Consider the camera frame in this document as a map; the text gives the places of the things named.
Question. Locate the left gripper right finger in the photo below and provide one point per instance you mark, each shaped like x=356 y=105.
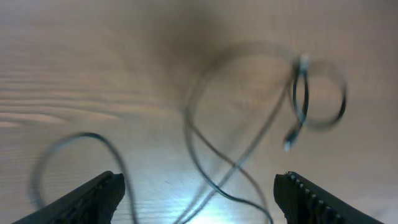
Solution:
x=303 y=202

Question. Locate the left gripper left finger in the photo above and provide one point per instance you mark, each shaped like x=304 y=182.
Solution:
x=93 y=202

